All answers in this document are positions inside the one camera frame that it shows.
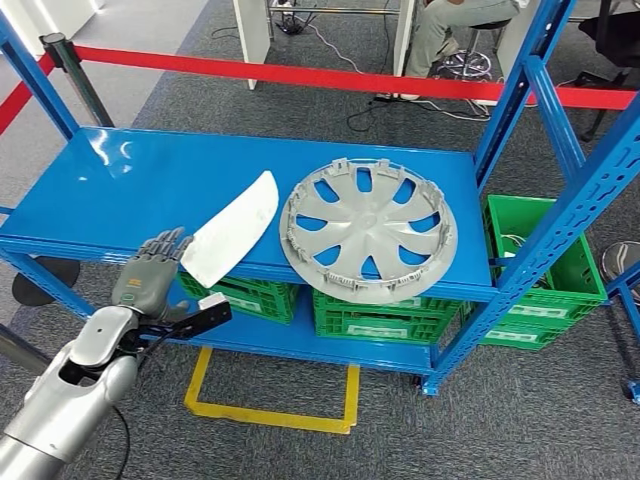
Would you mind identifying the person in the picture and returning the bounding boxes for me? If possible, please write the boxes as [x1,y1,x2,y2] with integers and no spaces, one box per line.
[404,0,531,101]

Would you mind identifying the long red barrier belt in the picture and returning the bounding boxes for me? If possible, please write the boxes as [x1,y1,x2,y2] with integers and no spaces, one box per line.
[75,44,640,111]

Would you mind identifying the black office chair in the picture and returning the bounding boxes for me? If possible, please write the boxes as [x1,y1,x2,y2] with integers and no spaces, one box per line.
[574,0,640,144]

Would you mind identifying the silver wheel hubcap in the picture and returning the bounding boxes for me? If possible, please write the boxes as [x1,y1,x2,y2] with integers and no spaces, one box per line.
[278,157,458,306]

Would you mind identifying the white curved car panel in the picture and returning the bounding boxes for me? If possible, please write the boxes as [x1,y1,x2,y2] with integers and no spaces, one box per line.
[180,170,280,289]

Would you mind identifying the thin black post stanchion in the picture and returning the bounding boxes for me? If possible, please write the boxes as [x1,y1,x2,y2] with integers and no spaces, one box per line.
[12,256,81,307]

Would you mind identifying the chrome base stool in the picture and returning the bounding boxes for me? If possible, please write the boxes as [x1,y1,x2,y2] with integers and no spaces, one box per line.
[438,18,513,84]

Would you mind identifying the white wire bundle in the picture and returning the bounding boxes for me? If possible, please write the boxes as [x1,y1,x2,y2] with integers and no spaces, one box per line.
[500,233,551,289]

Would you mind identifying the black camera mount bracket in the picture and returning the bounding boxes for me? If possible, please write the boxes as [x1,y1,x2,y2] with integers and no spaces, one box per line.
[134,301,233,344]

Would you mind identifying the white desk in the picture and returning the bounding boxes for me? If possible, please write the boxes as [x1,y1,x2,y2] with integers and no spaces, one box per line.
[494,0,531,64]
[232,0,417,91]

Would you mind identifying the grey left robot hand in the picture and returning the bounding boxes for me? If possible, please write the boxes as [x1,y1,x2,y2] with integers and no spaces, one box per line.
[110,227,195,324]

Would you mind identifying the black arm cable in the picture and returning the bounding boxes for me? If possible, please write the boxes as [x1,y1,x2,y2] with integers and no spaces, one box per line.
[112,331,168,480]

